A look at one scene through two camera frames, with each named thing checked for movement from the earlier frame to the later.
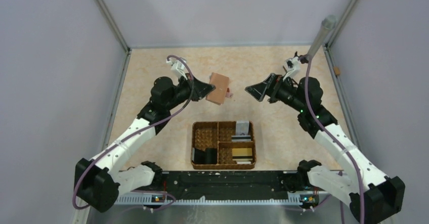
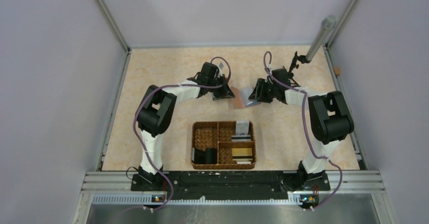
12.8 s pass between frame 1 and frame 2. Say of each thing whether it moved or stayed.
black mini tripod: stayed
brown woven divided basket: stayed
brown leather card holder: moved
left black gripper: moved
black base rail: stayed
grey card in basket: stayed
